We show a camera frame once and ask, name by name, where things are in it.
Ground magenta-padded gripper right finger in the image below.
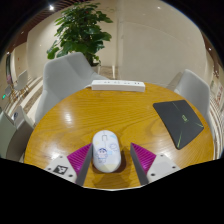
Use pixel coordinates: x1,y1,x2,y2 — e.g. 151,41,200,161
129,142,181,186

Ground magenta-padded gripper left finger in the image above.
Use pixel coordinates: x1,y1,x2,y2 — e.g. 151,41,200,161
44,142,94,187

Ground white cartoon-print computer mouse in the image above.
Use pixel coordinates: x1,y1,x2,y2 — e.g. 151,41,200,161
92,129,123,174

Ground black mouse pad green lines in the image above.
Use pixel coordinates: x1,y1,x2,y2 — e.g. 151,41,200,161
152,99,205,151

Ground white power strip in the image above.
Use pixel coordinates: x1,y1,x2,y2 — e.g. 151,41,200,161
89,79,147,93

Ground grey upholstered chair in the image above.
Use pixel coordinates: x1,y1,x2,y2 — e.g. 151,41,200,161
34,51,110,125
172,68,212,125

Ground small white chair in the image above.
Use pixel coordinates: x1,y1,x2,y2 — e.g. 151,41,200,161
13,69,30,93

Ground green potted plant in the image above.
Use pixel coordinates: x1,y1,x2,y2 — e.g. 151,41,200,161
46,2,114,74

